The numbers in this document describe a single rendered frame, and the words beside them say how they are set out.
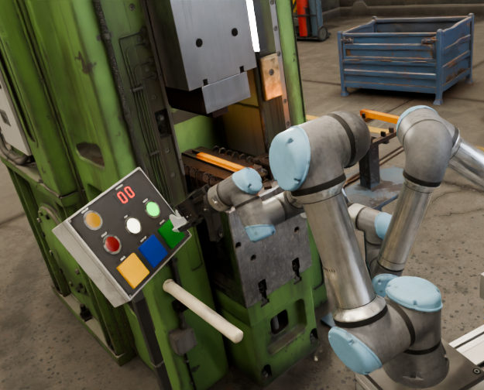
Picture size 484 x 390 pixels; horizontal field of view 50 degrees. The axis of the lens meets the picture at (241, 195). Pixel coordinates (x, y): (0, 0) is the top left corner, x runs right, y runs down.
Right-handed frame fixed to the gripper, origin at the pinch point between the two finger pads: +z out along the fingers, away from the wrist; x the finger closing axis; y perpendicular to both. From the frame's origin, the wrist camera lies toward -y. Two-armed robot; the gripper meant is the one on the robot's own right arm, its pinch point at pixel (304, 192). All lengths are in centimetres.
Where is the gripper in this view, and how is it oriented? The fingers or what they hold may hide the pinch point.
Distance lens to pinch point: 173.4
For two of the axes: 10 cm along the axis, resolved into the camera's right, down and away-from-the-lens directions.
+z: -6.2, -2.6, 7.4
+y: 1.6, 8.8, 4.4
